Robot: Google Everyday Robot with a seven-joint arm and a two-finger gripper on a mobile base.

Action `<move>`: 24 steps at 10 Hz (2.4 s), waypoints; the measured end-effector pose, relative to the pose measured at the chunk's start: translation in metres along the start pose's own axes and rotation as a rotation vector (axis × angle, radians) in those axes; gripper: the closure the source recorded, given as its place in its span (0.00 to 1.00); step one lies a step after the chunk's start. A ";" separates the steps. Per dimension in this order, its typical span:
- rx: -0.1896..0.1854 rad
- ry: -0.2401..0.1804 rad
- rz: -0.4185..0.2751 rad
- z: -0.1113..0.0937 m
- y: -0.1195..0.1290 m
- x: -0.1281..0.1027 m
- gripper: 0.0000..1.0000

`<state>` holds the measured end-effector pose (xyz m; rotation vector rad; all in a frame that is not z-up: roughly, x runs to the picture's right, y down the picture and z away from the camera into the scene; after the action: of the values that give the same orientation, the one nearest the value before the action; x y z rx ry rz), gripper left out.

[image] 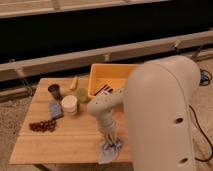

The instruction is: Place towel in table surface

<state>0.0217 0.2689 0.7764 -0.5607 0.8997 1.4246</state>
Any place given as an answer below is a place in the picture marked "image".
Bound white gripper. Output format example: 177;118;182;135
99;122;117;142

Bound light blue towel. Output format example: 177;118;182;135
98;137;123;164

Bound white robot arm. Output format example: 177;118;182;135
87;56;200;171

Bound dark utensils in bin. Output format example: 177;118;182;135
94;84;113;96

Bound green round fruit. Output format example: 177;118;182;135
75;88;88;103

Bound white round container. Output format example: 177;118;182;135
61;95;78;115

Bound yellow plastic bin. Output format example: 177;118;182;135
88;64;138;98

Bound wooden table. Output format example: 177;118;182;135
8;77;134;171

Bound yellow banana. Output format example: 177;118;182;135
70;76;78;90

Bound blue sponge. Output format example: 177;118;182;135
48;101;63;119

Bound dark brown cup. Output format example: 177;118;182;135
48;84;62;100

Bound dark red grapes bunch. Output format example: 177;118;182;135
29;120;57;132

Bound black floor cable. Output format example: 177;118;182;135
188;68;213;163

